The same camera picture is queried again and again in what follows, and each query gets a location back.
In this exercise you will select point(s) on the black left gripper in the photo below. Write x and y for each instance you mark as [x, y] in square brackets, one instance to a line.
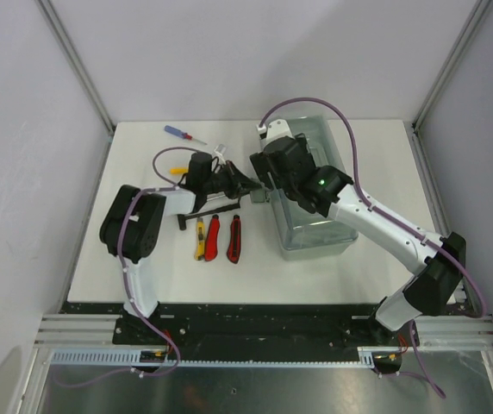
[234, 174]

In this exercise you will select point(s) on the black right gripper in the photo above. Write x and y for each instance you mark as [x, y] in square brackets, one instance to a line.
[261, 162]

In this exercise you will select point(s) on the green toolbox with clear lid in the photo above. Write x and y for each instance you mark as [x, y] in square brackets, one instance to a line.
[303, 235]

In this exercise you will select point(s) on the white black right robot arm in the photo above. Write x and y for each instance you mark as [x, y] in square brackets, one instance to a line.
[434, 261]

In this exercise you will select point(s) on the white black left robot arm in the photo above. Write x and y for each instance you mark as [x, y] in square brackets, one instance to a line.
[130, 230]

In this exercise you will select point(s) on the yellow utility knife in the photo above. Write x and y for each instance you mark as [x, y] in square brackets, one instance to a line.
[200, 235]

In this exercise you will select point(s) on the black hacksaw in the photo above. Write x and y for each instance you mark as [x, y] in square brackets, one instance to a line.
[216, 204]

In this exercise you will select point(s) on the red black utility knife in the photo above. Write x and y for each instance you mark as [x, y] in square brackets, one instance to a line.
[234, 246]

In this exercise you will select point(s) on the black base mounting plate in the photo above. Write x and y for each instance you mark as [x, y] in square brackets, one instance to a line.
[185, 323]

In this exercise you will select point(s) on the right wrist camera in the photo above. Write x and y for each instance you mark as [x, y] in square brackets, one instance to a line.
[273, 130]

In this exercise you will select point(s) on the yellow handled screwdriver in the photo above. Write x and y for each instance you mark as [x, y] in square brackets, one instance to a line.
[178, 170]

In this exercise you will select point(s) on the blue handled screwdriver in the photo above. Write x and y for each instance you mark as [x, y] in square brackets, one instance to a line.
[182, 134]

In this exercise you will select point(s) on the grey slotted cable duct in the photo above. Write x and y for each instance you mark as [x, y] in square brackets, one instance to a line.
[361, 358]

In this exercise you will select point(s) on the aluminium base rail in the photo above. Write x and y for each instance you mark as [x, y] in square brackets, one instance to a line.
[73, 330]

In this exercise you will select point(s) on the aluminium frame post left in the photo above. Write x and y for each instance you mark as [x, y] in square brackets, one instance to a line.
[73, 59]

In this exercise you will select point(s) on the aluminium frame post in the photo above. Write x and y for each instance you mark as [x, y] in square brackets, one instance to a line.
[466, 36]
[73, 59]

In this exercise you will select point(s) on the aluminium frame post right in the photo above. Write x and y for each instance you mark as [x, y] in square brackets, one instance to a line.
[466, 36]

